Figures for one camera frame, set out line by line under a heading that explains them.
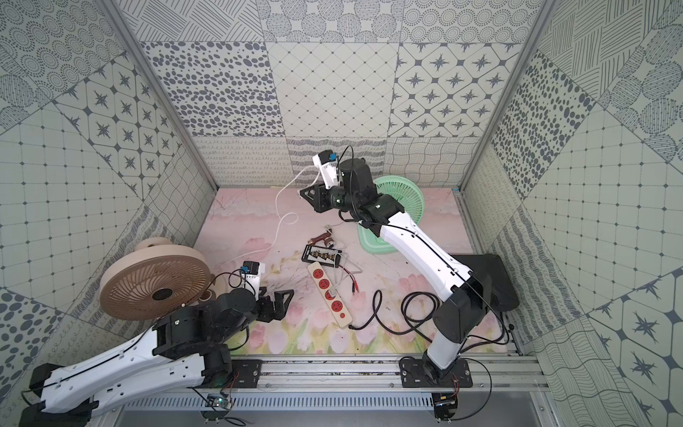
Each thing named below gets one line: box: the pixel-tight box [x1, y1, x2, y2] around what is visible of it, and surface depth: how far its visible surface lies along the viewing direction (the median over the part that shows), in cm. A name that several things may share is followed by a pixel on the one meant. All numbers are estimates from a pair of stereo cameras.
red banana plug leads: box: [337, 264, 361, 294], surface depth 95 cm
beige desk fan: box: [99, 236, 211, 322], surface depth 64 cm
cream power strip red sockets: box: [307, 261, 354, 330], surface depth 88 cm
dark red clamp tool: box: [307, 227, 335, 247], surface depth 103 cm
